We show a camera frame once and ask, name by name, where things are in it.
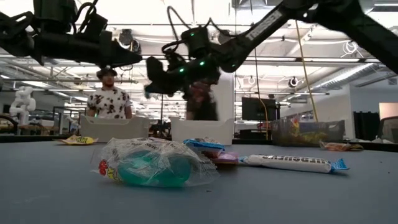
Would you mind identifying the black monitor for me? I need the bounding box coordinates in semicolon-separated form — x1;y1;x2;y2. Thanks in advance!
241;96;280;122

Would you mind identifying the green candy clear wrapper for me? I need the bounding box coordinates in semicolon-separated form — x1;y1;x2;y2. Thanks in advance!
90;136;220;188

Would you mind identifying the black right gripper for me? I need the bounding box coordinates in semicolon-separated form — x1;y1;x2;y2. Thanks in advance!
144;52;221;96

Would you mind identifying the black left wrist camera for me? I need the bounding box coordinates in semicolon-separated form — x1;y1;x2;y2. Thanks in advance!
77;12;109;43

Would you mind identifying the black aluminium table frame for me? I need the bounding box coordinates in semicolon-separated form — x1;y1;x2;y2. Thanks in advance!
0;133;398;153

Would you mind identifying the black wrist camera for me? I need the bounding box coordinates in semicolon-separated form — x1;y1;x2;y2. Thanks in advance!
77;12;109;43
181;26;211;60

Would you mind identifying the white plastic bin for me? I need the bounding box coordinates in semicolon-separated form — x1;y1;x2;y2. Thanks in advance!
170;116;235;146

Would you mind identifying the white blue Hershey's bar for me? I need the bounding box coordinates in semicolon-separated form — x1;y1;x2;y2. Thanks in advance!
182;138;225;153
238;154;351;174

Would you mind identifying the light grey plastic bin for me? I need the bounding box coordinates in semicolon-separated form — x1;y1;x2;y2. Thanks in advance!
80;114;151;143

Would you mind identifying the person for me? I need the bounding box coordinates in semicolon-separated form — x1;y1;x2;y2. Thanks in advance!
185;79;220;121
86;67;133;120

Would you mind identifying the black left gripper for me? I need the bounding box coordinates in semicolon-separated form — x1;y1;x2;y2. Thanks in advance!
40;30;143;68

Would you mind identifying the yellow hanging cable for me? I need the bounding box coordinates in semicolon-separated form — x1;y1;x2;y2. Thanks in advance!
294;20;320;123

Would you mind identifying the clear container of snacks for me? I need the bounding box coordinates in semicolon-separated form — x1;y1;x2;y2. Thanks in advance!
271;119;346;147

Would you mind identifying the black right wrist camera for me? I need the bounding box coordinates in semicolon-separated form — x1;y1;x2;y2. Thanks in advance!
181;26;211;60

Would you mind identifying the orange candy pack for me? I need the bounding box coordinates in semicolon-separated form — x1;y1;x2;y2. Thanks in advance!
319;141;364;152

